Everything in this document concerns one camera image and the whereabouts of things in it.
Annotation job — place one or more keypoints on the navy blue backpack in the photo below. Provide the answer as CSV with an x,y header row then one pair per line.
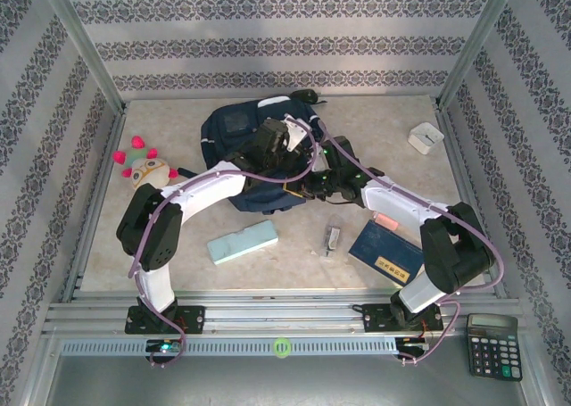
x,y
227,125

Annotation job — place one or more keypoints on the small pink block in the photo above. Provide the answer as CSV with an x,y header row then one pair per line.
x,y
384,221

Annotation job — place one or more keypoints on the light blue pencil case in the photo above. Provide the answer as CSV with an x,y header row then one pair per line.
x,y
243,243

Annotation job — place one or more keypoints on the navy blue book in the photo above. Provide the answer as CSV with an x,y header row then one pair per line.
x,y
379,250

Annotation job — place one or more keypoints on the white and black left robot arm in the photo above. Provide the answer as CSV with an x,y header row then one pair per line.
x,y
209,192

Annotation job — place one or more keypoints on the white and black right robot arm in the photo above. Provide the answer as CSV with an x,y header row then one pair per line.
x,y
397,201

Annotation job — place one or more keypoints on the black computer mouse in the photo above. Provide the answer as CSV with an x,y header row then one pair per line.
x,y
304,96

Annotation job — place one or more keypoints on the white square alarm clock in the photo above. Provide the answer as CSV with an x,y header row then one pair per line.
x,y
426,137

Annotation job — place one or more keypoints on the cream plush toy pink knobs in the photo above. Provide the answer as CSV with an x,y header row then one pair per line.
x,y
147,171

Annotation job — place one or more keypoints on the small controller board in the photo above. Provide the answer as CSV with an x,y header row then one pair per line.
x,y
165,347
412,344

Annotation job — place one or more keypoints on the black desk calculator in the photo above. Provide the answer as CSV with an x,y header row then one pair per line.
x,y
494,348

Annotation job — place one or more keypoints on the aluminium side rail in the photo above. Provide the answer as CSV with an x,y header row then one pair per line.
x,y
106,165
462,178

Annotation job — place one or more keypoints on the aluminium mounting rail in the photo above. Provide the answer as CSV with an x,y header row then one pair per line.
x,y
276,317

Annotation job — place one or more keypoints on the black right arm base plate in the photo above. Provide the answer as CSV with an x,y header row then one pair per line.
x,y
374,319

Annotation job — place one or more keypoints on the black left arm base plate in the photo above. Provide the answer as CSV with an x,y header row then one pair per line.
x,y
192,319

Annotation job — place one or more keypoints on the aluminium frame post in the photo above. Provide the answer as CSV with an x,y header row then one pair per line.
x,y
80,40
477,40

